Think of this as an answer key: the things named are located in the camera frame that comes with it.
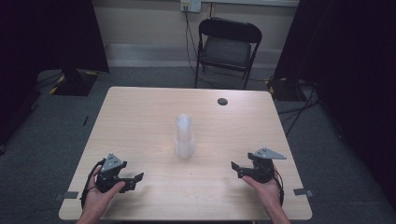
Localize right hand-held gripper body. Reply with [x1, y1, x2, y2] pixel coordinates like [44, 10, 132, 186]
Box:
[247, 147, 288, 184]

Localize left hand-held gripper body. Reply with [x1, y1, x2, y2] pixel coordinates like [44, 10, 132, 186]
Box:
[95, 152, 127, 194]

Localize stack of clear plastic cups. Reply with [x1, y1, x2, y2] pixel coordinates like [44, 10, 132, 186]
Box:
[173, 113, 196, 160]

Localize person's right hand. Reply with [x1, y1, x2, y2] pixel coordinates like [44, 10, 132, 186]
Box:
[241, 166, 283, 217]

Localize person's left hand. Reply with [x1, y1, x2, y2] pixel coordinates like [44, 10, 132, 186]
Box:
[83, 165, 126, 217]

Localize grey tape strip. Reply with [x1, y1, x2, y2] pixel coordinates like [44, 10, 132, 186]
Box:
[55, 190, 79, 202]
[292, 188, 314, 198]

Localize black stand base yellow tape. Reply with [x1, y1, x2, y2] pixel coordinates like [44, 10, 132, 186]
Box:
[265, 76, 302, 103]
[48, 68, 100, 97]

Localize black folding chair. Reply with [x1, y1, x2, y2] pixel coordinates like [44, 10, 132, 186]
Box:
[193, 17, 263, 91]

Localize black curtain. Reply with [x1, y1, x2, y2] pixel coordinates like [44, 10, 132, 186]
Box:
[273, 0, 396, 213]
[0, 0, 110, 147]

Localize right hand-held gripper cable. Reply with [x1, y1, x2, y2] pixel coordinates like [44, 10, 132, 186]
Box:
[273, 167, 286, 207]

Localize hand-held gripper cable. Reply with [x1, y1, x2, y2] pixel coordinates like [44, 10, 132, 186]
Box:
[273, 167, 286, 207]
[79, 158, 106, 210]

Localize left hand-held gripper cable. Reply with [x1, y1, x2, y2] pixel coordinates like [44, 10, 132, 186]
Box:
[79, 158, 106, 210]

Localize black floor cables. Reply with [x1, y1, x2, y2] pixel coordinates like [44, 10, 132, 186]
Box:
[277, 78, 322, 138]

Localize white wall socket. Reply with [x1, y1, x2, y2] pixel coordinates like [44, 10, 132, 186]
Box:
[179, 0, 203, 14]

